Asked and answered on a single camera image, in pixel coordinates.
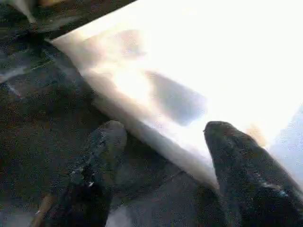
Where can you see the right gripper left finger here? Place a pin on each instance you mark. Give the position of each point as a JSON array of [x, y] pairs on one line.
[[90, 179]]

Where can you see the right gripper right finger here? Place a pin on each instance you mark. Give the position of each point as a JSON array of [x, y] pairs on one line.
[[251, 184]]

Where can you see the white plastic table top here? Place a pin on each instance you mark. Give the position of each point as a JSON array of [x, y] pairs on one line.
[[201, 59]]

